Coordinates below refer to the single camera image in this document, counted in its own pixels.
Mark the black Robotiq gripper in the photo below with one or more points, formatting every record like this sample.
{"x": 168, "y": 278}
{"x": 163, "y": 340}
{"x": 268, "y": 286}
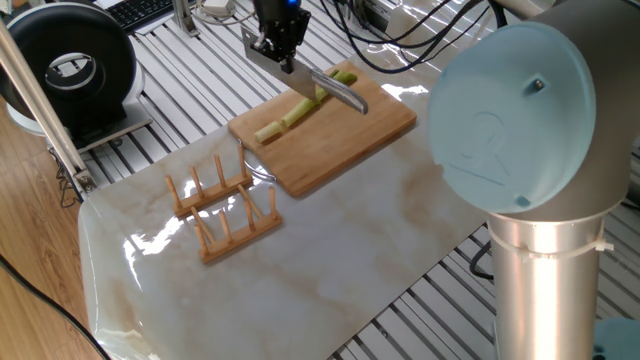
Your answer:
{"x": 280, "y": 20}

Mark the steel kitchen knife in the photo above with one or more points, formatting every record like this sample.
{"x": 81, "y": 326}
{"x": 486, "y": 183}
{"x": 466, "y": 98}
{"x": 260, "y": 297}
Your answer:
{"x": 300, "y": 80}

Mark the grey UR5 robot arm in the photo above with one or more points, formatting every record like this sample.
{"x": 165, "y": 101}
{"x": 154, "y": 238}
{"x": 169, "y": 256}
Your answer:
{"x": 540, "y": 275}

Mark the green white scallion stalk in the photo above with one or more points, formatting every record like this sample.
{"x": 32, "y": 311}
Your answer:
{"x": 297, "y": 112}

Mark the white power adapter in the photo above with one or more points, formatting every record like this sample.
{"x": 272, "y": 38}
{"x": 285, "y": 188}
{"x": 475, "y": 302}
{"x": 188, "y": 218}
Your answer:
{"x": 216, "y": 6}

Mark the white scallion end piece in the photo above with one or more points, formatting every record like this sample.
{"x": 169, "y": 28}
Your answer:
{"x": 268, "y": 132}

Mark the black electronic box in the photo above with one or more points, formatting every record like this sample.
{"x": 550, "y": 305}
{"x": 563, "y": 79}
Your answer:
{"x": 377, "y": 17}

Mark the wooden cutting board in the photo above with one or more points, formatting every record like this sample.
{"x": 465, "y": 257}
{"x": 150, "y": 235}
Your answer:
{"x": 340, "y": 135}

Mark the black computer keyboard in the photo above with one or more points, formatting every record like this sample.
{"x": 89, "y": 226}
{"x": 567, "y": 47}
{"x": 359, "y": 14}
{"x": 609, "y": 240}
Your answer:
{"x": 140, "y": 11}

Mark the wooden peg rack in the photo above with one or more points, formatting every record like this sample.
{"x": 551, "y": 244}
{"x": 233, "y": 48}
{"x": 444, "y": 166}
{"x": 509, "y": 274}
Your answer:
{"x": 235, "y": 237}

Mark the white marble pattern sheet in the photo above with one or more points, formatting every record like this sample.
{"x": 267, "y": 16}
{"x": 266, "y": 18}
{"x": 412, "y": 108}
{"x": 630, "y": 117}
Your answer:
{"x": 325, "y": 260}

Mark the black round fan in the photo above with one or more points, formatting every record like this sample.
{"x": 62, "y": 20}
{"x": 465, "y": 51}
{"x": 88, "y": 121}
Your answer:
{"x": 30, "y": 50}

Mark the short aluminium frame post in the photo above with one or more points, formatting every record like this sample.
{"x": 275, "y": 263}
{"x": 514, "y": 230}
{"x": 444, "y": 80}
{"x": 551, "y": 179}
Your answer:
{"x": 184, "y": 17}

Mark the tall aluminium frame post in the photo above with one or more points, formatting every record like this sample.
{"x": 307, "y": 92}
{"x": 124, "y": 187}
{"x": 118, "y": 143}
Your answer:
{"x": 40, "y": 104}

